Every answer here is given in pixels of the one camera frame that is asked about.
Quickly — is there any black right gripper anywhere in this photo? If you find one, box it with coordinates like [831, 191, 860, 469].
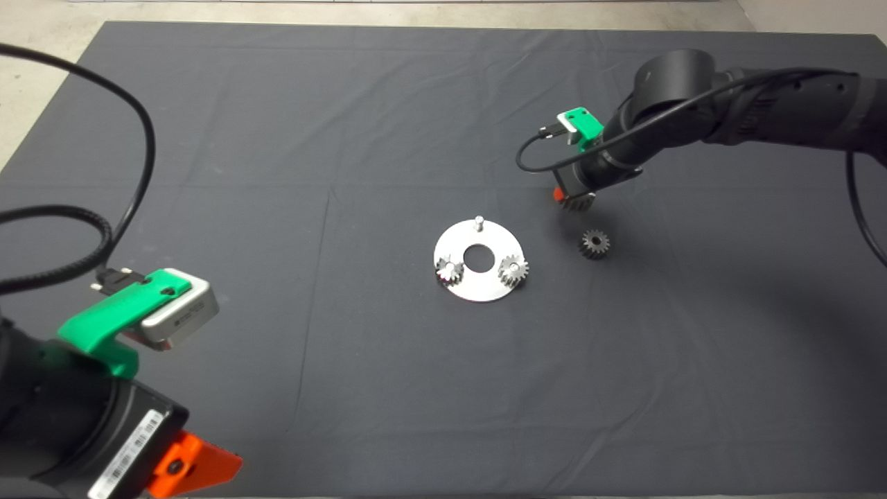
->
[552, 148, 642, 203]

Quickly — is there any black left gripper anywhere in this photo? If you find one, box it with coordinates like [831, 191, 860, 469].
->
[66, 378, 244, 499]

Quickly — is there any small dark steel gear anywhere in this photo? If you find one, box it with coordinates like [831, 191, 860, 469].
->
[579, 229, 611, 260]

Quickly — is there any shiny small steel gear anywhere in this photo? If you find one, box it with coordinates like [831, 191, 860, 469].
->
[498, 254, 530, 289]
[435, 255, 465, 286]

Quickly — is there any round metal plate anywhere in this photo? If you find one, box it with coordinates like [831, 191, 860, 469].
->
[434, 216, 523, 303]

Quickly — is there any dark grey table cloth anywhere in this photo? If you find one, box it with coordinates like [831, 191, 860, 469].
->
[0, 21, 887, 496]

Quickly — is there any green right camera mount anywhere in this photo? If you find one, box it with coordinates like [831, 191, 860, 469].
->
[558, 107, 604, 150]

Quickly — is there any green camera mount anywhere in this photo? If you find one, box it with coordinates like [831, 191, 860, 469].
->
[558, 107, 604, 150]
[58, 269, 191, 378]

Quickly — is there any silver left camera box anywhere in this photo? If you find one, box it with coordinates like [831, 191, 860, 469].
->
[139, 277, 220, 349]

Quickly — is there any green left camera mount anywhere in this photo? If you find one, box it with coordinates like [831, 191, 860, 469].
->
[58, 269, 191, 378]

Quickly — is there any corrugated black left arm cable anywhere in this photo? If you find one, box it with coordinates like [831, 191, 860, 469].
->
[0, 206, 113, 295]

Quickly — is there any smooth black left camera cable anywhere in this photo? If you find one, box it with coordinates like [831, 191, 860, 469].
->
[0, 43, 157, 295]

